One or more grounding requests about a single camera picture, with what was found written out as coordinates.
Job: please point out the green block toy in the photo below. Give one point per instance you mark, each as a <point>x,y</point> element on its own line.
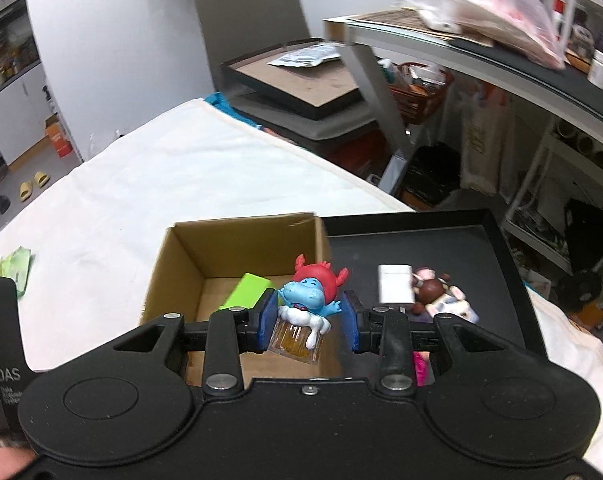
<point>246,290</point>

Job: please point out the clear plastic bag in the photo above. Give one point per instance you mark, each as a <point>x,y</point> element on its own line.
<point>481,10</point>

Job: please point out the teal cloth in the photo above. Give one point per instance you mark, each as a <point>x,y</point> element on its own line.
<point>221,102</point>

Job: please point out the black tray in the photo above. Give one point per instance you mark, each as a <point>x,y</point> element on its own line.
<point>481,260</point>

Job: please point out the lavender toy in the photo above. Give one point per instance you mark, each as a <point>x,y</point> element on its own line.
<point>459,307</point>

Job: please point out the orange box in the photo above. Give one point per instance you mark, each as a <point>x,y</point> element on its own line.
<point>59,137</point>

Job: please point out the pink figurine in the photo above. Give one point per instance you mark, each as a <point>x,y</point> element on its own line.
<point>421,370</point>

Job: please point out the brown board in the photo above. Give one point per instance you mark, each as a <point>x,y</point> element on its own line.
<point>391,22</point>

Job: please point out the white cabinet with shelves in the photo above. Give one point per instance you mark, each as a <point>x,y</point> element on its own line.
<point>11,105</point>

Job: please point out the black shoe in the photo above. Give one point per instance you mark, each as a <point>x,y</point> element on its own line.
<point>3,203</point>

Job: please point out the white charger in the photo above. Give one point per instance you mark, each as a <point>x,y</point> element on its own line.
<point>394,285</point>

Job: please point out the black box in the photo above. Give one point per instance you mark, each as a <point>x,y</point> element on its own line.
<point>586,230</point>

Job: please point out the black bag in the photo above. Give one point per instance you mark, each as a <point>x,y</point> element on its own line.
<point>431,175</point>

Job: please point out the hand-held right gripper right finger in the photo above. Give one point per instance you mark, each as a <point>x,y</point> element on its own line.
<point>350,325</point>

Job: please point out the white printed packet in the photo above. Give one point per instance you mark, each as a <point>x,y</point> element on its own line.
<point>304,55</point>

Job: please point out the yellow slipper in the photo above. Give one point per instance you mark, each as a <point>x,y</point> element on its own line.
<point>26,190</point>
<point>41,179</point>

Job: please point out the blue hippo figurine red hair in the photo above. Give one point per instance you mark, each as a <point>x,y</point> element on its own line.
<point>306,292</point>

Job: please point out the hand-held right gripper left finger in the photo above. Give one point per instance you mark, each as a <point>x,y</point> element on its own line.
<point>269,321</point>

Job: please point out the grey desk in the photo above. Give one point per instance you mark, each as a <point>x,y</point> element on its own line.
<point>376,95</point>

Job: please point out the black desk mat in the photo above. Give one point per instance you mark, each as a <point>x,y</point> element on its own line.
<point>556,80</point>

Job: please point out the grey chair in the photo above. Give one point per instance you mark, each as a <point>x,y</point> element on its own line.
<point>251,10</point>

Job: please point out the brown cardboard box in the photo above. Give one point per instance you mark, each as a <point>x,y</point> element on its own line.
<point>181,270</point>

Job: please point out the brown bear figurine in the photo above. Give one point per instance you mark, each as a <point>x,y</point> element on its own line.
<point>430,290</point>

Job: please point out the white tote bag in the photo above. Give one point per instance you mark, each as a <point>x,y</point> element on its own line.
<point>481,140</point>

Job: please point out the white bottle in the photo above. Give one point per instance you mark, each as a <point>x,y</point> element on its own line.
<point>600,70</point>

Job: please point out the white shelf rack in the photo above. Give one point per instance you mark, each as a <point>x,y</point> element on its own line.
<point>546,170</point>

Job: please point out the green wipes packet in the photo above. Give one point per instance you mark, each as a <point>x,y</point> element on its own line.
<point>16,265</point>

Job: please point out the black picture frame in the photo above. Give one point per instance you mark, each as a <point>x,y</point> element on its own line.
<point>301,85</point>

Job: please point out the reddish wicker basket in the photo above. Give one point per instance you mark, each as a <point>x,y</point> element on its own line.
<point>421,100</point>

